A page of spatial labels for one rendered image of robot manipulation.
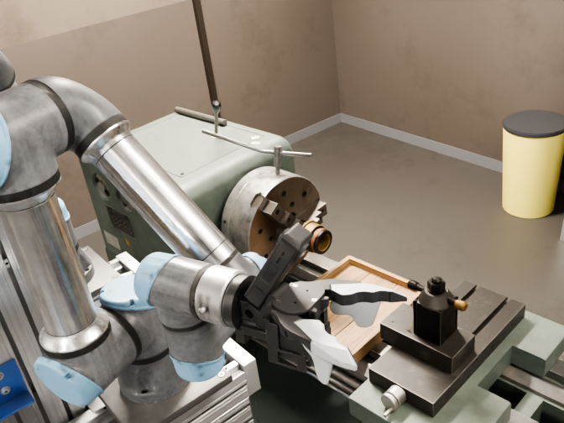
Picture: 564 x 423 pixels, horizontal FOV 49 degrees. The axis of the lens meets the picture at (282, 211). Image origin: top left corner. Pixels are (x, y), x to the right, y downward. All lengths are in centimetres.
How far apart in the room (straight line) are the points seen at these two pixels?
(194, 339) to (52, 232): 27
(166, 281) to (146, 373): 44
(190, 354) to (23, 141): 37
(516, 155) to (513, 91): 60
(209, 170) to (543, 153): 232
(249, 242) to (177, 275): 96
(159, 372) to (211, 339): 37
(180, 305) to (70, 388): 34
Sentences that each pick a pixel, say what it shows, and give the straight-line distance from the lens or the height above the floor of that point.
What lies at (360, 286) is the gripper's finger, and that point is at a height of 158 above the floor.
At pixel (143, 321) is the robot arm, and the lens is 116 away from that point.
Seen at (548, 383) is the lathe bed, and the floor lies 86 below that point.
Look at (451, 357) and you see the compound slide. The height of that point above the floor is 102.
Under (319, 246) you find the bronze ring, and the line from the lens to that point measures 180.
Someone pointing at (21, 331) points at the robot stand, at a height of 133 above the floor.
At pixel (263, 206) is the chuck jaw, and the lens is 176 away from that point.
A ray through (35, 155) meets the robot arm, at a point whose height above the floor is 173.
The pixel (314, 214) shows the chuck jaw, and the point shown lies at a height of 110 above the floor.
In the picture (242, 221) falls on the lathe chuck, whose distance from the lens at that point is 177.
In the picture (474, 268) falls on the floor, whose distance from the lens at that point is 351.
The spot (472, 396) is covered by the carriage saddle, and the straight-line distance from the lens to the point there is 154.
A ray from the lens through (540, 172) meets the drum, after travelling 381.
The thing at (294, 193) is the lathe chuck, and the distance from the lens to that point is 184.
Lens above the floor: 205
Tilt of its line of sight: 30 degrees down
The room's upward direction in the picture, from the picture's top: 8 degrees counter-clockwise
